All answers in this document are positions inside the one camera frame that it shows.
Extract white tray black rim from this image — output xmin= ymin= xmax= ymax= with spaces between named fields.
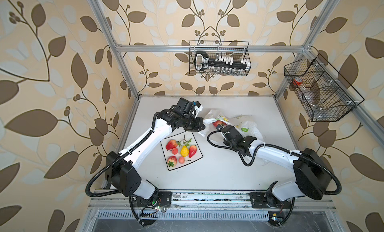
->
xmin=161 ymin=132 xmax=204 ymax=171

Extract small red fake cherry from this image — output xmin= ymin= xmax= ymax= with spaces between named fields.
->
xmin=172 ymin=148 xmax=179 ymax=155

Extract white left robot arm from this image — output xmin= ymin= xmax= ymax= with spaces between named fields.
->
xmin=85 ymin=98 xmax=206 ymax=203

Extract small peach fake cherry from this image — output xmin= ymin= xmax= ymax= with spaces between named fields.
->
xmin=179 ymin=157 xmax=191 ymax=164

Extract black handled tool in basket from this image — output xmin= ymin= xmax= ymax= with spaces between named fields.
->
xmin=192 ymin=51 xmax=251 ymax=71

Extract black wire basket wall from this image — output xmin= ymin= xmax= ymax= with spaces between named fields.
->
xmin=284 ymin=54 xmax=365 ymax=122
xmin=189 ymin=40 xmax=252 ymax=76

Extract black wire basket back wall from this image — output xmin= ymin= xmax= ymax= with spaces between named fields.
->
xmin=189 ymin=40 xmax=252 ymax=76

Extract white plastic bag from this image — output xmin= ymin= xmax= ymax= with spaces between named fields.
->
xmin=199 ymin=109 xmax=264 ymax=141

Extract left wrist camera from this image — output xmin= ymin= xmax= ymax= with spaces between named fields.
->
xmin=193 ymin=101 xmax=203 ymax=114

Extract red fake pear with stem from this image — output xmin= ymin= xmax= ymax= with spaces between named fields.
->
xmin=166 ymin=140 xmax=178 ymax=151

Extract black wire basket right wall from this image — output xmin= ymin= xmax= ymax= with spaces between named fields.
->
xmin=284 ymin=54 xmax=365 ymax=122

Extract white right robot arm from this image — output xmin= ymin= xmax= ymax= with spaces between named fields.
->
xmin=207 ymin=125 xmax=342 ymax=204

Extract red fake strawberry green leaves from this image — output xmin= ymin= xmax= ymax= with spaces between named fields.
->
xmin=212 ymin=120 xmax=227 ymax=128

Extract red capped bottle in basket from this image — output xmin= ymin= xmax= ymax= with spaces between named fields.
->
xmin=292 ymin=77 xmax=303 ymax=88

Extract yellow fake lemon with leaves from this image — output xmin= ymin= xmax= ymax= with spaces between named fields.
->
xmin=177 ymin=136 xmax=192 ymax=157

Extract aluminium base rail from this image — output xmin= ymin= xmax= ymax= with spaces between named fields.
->
xmin=88 ymin=190 xmax=336 ymax=222

